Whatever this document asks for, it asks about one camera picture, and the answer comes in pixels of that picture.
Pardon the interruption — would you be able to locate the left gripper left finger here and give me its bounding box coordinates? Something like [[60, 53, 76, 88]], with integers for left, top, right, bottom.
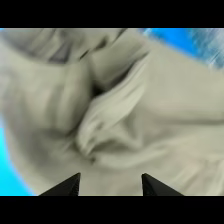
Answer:
[[39, 172, 82, 197]]

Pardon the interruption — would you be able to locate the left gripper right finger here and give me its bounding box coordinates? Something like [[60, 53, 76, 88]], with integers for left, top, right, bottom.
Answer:
[[141, 172, 185, 197]]

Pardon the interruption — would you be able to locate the pale grey garment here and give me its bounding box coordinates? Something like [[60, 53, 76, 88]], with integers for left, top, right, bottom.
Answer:
[[0, 27, 224, 197]]

